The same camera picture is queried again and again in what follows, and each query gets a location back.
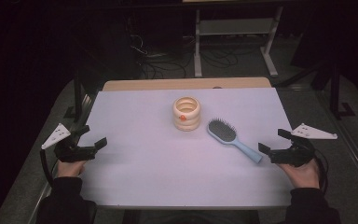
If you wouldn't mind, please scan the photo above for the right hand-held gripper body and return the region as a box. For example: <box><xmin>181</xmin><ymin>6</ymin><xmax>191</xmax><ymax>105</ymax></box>
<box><xmin>269</xmin><ymin>122</ymin><xmax>338</xmax><ymax>168</ymax></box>

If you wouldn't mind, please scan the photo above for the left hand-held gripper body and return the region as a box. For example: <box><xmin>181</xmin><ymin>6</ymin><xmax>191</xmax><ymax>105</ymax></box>
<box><xmin>41</xmin><ymin>122</ymin><xmax>98</xmax><ymax>163</ymax></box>

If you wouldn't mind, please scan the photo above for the blue hairbrush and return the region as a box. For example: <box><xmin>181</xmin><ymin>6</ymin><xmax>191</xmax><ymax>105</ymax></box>
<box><xmin>206</xmin><ymin>119</ymin><xmax>264</xmax><ymax>164</ymax></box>

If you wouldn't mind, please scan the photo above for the cream ribbed cup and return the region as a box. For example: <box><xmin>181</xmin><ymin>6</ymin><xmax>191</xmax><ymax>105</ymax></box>
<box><xmin>172</xmin><ymin>95</ymin><xmax>202</xmax><ymax>132</ymax></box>

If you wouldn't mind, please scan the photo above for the person's left hand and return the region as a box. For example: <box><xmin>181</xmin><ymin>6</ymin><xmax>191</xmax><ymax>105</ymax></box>
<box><xmin>56</xmin><ymin>160</ymin><xmax>87</xmax><ymax>179</ymax></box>

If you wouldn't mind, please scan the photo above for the person's right hand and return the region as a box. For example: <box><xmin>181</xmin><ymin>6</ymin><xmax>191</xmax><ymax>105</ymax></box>
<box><xmin>278</xmin><ymin>158</ymin><xmax>321</xmax><ymax>189</ymax></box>

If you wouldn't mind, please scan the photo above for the black metal stand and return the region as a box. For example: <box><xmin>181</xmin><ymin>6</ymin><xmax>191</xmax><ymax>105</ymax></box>
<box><xmin>63</xmin><ymin>69</ymin><xmax>91</xmax><ymax>123</ymax></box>
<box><xmin>328</xmin><ymin>60</ymin><xmax>357</xmax><ymax>121</ymax></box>

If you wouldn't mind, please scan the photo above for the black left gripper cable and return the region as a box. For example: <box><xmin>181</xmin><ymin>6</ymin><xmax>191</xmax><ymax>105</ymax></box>
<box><xmin>39</xmin><ymin>148</ymin><xmax>56</xmax><ymax>189</ymax></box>

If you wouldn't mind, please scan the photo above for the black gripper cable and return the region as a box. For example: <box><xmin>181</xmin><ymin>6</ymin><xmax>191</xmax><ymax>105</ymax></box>
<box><xmin>312</xmin><ymin>151</ymin><xmax>330</xmax><ymax>194</ymax></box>
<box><xmin>39</xmin><ymin>148</ymin><xmax>56</xmax><ymax>189</ymax></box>

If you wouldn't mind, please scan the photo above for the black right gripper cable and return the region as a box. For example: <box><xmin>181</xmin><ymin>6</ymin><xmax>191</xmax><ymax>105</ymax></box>
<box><xmin>312</xmin><ymin>151</ymin><xmax>330</xmax><ymax>194</ymax></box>

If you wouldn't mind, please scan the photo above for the tangle of black floor cables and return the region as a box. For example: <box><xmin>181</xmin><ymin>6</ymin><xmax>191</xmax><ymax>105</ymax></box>
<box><xmin>127</xmin><ymin>18</ymin><xmax>241</xmax><ymax>79</ymax></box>

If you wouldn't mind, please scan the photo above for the white metal desk frame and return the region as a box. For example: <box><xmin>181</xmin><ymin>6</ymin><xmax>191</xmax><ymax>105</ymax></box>
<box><xmin>193</xmin><ymin>6</ymin><xmax>284</xmax><ymax>78</ymax></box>

